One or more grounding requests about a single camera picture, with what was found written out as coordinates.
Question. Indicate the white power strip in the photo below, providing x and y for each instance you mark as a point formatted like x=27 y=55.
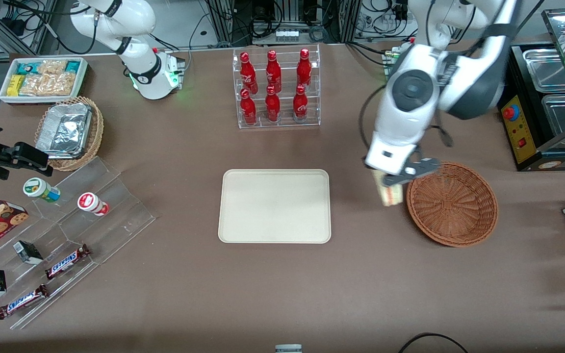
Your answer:
x=287 y=35

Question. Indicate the green label yoghurt cup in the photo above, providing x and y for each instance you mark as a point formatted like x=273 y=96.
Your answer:
x=41 y=189

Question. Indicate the large clear cracker bag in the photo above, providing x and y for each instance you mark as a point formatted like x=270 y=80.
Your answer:
x=49 y=84

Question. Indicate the aluminium foil container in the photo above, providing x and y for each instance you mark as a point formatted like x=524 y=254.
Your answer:
x=64 y=130

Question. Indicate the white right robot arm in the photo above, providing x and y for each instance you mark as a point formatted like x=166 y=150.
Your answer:
x=135 y=19

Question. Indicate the small black carton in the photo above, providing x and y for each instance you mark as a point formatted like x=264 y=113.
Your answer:
x=27 y=252

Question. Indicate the red Coca-Cola bottle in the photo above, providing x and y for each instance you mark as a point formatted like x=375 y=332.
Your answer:
x=300 y=105
x=248 y=110
x=304 y=71
x=272 y=107
x=273 y=73
x=248 y=76

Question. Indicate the yellow snack packet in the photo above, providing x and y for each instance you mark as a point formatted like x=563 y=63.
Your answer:
x=15 y=85

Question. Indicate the aluminium frame post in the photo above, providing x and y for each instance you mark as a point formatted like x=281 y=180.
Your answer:
x=221 y=22
x=350 y=19

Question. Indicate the triangular sandwich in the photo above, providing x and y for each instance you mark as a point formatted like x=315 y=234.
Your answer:
x=391 y=195

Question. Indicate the clear acrylic stepped stand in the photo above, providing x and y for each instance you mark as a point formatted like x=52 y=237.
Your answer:
x=115 y=230

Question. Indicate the light tan wicker basket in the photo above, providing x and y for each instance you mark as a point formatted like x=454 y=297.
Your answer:
x=97 y=132

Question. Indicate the black food warmer machine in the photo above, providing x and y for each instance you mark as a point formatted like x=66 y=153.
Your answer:
x=523 y=157

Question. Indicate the red rocker switch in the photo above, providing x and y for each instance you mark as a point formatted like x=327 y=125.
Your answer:
x=523 y=143

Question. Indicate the small clear cracker bag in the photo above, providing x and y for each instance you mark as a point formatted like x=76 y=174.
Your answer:
x=52 y=66

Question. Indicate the red label yoghurt cup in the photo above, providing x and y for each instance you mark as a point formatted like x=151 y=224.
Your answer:
x=92 y=203

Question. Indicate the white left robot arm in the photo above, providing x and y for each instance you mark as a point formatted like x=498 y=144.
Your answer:
x=412 y=88

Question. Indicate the white rectangular snack bin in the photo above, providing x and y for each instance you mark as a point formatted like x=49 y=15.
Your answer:
x=82 y=73

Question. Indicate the round brown wicker basket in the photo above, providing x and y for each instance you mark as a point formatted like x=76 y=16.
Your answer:
x=451 y=206

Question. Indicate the teal snack packet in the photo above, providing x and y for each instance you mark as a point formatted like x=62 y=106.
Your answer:
x=72 y=66
x=27 y=67

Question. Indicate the Snickers chocolate bar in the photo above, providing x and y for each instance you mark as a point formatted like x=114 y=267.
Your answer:
x=66 y=262
x=22 y=301

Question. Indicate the beige plastic serving tray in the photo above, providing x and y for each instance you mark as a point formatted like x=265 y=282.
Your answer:
x=274 y=206

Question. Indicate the small grey box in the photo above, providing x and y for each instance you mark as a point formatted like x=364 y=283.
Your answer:
x=288 y=348

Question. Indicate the clear acrylic bottle rack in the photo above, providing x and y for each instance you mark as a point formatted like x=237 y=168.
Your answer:
x=285 y=122

